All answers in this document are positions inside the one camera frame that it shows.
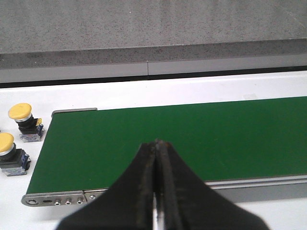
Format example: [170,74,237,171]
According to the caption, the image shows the grey granite counter slab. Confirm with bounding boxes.
[0,0,307,83]

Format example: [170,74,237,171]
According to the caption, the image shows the aluminium conveyor side rail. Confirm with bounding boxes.
[21,174,307,207]

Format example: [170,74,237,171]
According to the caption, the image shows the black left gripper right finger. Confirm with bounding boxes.
[155,140,268,230]

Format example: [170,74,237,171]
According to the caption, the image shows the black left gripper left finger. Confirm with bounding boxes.
[57,142,155,230]

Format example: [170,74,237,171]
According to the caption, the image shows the green conveyor belt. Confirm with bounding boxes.
[25,96,307,195]

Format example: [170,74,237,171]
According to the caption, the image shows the yellow mushroom push button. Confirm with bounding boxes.
[8,103,44,143]
[0,133,31,176]

